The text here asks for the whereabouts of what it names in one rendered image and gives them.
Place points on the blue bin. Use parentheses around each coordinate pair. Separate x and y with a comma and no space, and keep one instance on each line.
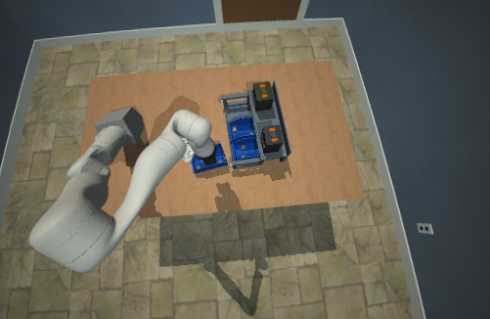
(244,127)
(250,151)
(219,156)

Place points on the grey metal shelf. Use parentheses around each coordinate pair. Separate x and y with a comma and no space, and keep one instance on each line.
(246,108)

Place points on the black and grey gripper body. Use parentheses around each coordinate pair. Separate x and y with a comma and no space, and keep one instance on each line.
(208,156)

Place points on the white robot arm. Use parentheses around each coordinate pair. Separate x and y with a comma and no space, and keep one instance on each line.
(78,234)

